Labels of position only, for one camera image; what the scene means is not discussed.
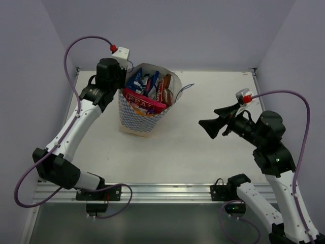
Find blue white snack bag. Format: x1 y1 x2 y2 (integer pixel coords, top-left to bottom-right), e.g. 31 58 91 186
142 71 160 100

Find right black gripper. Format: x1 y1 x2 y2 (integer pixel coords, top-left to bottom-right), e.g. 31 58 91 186
199 101 265 148

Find dark blue chip bag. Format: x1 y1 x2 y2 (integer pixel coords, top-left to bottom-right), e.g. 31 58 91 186
126 68 144 95

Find black base bracket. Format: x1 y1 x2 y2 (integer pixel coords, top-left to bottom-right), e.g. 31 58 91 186
76 186 122 216
210 178 246 217

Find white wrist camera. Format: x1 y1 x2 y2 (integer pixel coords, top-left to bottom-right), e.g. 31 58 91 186
236 88 253 110
111 47 130 70

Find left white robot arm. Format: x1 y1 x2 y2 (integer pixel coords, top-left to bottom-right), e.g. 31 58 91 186
32 58 126 200

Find blue patterned paper bag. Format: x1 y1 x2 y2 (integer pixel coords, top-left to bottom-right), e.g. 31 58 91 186
118 63 193 137

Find right black base bracket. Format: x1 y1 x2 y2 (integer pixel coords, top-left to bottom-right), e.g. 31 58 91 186
210 178 246 217

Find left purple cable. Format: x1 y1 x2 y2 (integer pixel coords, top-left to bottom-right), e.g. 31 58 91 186
14 36 133 220

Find brown cassava chips bag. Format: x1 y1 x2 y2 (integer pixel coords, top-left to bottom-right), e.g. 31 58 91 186
155 74 174 107

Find pink Real snack packet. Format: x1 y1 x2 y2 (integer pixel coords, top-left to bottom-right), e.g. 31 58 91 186
122 88 167 114

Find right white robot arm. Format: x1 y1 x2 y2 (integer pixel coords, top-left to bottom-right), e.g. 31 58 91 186
199 104 324 243

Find aluminium mounting rail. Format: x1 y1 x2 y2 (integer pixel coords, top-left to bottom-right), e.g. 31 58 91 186
31 182 280 204

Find left black base bracket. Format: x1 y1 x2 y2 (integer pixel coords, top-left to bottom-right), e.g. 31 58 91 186
76 186 122 216

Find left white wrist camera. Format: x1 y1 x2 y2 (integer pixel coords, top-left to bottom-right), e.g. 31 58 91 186
111 47 130 70

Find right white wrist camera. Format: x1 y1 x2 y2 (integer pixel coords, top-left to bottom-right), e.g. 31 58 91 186
236 88 253 110

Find orange snack packet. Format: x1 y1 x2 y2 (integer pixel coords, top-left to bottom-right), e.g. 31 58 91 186
133 106 154 117

